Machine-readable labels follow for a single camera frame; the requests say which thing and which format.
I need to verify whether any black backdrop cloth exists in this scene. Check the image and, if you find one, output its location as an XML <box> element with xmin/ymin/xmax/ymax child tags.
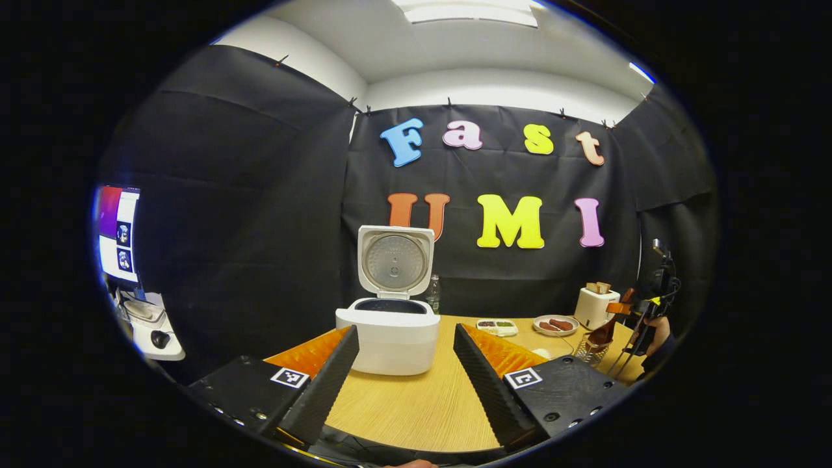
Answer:
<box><xmin>97</xmin><ymin>44</ymin><xmax>721</xmax><ymax>384</ymax></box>

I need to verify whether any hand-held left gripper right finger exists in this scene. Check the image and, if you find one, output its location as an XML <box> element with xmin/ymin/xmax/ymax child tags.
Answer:
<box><xmin>453</xmin><ymin>323</ymin><xmax>634</xmax><ymax>452</ymax></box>

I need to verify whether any white side desk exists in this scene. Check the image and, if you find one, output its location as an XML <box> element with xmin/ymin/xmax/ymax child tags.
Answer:
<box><xmin>120</xmin><ymin>291</ymin><xmax>186</xmax><ymax>361</ymax></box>

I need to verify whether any white rice cooker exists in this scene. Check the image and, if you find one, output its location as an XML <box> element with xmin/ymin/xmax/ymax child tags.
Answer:
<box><xmin>335</xmin><ymin>225</ymin><xmax>441</xmax><ymax>376</ymax></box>

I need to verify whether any brown wooden spoon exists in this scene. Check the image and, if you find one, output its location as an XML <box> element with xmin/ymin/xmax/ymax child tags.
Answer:
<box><xmin>587</xmin><ymin>288</ymin><xmax>636</xmax><ymax>346</ymax></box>

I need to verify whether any metal wire chopstick holder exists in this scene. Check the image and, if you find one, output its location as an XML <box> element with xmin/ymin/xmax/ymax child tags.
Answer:
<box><xmin>575</xmin><ymin>335</ymin><xmax>613</xmax><ymax>369</ymax></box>

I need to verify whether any computer monitor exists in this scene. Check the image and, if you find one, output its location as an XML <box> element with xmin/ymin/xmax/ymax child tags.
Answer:
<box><xmin>96</xmin><ymin>185</ymin><xmax>141</xmax><ymax>285</ymax></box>

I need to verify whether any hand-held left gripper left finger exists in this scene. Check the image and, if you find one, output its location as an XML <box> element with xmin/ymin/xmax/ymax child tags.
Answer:
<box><xmin>187</xmin><ymin>325</ymin><xmax>360</xmax><ymax>449</ymax></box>

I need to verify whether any white toaster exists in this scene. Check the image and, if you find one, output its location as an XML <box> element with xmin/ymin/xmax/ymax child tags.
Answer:
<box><xmin>574</xmin><ymin>286</ymin><xmax>621</xmax><ymax>331</ymax></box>

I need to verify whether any white round plate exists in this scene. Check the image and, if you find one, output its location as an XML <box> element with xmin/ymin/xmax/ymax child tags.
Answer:
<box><xmin>532</xmin><ymin>315</ymin><xmax>580</xmax><ymax>337</ymax></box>

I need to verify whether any white divided bean tray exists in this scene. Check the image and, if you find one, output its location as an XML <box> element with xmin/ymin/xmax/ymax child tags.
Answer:
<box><xmin>476</xmin><ymin>318</ymin><xmax>519</xmax><ymax>337</ymax></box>

